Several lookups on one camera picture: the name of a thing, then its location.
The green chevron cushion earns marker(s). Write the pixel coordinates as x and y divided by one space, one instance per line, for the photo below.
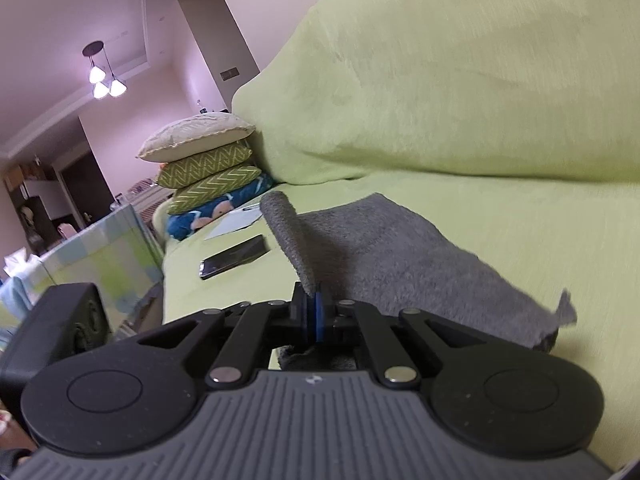
215 190
210 165

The black smartphone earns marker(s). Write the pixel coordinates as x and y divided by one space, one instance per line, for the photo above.
232 257

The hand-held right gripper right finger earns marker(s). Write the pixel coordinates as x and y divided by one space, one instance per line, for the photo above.
323 312

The beige cushion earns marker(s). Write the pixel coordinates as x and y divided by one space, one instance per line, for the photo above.
197 135

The grey fleece cloth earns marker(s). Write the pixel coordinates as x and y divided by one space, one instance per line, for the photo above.
380 250

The green covered sofa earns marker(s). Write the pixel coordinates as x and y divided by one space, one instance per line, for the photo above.
440 90

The blue floral cushion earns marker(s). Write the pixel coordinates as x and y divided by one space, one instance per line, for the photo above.
200 220

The wall switch panel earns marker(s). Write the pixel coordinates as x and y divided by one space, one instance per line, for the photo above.
229 74

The white paper sheet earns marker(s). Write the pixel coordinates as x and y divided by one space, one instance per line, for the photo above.
232 222

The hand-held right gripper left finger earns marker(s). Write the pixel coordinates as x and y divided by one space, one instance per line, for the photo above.
309 312

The dark wooden cabinet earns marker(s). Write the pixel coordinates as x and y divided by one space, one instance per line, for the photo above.
35 210

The table with checked cloth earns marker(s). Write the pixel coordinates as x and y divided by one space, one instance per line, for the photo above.
105 255

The white tissue box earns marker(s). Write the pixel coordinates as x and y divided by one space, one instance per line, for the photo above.
20 265

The ceiling pendant lamp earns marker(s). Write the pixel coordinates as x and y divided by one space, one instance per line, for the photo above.
102 77

